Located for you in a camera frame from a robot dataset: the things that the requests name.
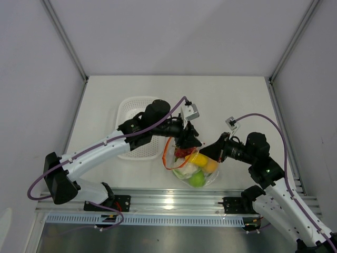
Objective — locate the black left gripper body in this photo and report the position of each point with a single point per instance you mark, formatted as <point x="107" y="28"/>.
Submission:
<point x="177" y="129"/>

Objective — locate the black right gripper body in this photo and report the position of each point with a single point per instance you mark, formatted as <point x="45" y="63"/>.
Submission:
<point x="234" y="150"/>

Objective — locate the orange apricot fruit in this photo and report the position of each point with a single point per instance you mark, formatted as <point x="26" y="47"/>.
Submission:
<point x="210" y="167"/>

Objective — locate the yellow pepper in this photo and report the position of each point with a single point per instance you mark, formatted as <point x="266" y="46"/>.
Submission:
<point x="197" y="159"/>

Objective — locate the clear zip bag orange zipper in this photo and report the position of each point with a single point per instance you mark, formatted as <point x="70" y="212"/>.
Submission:
<point x="170" y="162"/>

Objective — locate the white cauliflower with green leaves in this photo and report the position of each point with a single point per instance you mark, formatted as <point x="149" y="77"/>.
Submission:
<point x="186" y="171"/>

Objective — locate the green apple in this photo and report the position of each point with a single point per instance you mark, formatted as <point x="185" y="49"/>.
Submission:
<point x="197" y="179"/>

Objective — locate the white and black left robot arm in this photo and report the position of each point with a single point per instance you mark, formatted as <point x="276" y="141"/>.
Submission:
<point x="63" y="174"/>

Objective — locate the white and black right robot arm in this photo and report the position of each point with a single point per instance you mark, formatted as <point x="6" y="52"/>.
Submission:
<point x="272" y="196"/>

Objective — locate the white perforated plastic basket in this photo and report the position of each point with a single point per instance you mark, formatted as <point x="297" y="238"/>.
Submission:
<point x="129" y="108"/>

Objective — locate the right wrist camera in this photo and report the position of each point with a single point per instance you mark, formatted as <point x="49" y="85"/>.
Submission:
<point x="233" y="125"/>

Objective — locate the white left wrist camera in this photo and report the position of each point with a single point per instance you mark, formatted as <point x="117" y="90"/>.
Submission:
<point x="189" y="113"/>

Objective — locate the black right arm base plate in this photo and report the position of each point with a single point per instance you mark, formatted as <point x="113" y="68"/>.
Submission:
<point x="234" y="204"/>

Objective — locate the aluminium mounting rail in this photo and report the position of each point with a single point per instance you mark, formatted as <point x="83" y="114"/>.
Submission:
<point x="177" y="202"/>

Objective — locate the white slotted cable duct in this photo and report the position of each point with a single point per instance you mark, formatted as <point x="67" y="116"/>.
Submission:
<point x="151" y="220"/>

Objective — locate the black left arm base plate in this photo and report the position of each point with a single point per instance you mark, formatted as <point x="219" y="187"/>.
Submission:
<point x="120" y="203"/>

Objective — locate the right aluminium frame post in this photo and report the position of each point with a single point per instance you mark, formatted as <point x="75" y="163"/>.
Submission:
<point x="295" y="38"/>

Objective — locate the aluminium frame post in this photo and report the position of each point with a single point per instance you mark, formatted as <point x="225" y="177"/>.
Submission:
<point x="59" y="28"/>
<point x="295" y="38"/>

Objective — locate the left aluminium frame post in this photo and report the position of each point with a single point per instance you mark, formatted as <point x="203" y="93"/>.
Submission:
<point x="59" y="28"/>

